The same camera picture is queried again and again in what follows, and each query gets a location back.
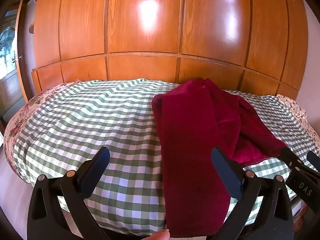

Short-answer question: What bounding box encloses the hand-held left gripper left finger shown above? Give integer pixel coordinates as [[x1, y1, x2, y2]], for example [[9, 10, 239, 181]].
[[27, 146, 118, 240]]

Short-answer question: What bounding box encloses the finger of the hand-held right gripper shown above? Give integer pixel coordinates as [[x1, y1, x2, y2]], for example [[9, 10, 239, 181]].
[[279, 146, 308, 172], [306, 151, 320, 173]]

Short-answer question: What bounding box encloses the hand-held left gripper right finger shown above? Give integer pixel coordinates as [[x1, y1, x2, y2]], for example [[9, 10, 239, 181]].
[[211, 147, 294, 240]]

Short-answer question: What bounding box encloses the dark red cloth garment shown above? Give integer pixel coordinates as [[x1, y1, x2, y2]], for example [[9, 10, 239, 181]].
[[152, 78, 287, 232]]

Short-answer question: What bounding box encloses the person's left hand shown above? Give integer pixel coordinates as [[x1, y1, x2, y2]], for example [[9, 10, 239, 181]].
[[147, 231, 171, 240]]

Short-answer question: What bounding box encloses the green checked bed blanket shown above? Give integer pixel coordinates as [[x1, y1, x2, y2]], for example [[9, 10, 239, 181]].
[[12, 78, 320, 231]]

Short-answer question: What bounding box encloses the floral bed sheet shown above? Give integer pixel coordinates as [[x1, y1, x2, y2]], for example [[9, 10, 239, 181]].
[[3, 80, 320, 155]]

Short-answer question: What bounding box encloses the wooden door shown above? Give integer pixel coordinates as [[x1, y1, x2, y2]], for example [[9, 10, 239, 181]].
[[0, 6, 28, 122]]

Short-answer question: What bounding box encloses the wooden wardrobe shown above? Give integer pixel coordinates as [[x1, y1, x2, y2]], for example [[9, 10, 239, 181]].
[[30, 0, 308, 101]]

